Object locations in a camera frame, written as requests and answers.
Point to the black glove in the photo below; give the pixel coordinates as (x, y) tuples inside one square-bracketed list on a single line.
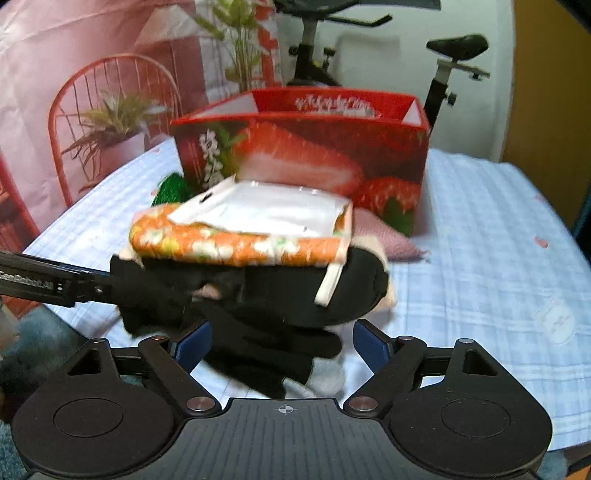
[(263, 355), (147, 295)]

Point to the green leaf tassel ornament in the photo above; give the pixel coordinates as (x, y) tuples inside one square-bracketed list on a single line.
[(173, 191)]

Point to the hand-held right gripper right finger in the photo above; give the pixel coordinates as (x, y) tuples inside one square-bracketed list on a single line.
[(371, 346)]

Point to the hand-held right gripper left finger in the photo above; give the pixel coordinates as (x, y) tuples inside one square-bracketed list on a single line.
[(196, 346)]

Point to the cream waffle towel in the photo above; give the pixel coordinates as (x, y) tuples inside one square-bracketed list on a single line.
[(390, 295)]

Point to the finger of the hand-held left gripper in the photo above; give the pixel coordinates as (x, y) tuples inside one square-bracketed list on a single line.
[(94, 284)]

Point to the red strawberry print box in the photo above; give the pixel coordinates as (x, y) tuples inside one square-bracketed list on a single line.
[(323, 138)]

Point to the black exercise bike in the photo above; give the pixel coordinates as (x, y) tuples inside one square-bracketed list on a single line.
[(455, 46)]

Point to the wooden door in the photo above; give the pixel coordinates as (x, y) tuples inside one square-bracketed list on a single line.
[(549, 115)]

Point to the orange floral packaged cloth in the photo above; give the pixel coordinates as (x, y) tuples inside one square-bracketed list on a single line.
[(184, 242)]

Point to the white cloth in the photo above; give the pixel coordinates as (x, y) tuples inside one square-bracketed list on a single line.
[(323, 379)]

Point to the pink waffle towel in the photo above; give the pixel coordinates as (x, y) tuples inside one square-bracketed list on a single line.
[(392, 240)]

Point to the dark window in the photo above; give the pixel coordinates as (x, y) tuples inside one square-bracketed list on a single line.
[(415, 3)]

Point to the teal fuzzy rug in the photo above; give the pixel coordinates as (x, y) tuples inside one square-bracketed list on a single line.
[(27, 341)]

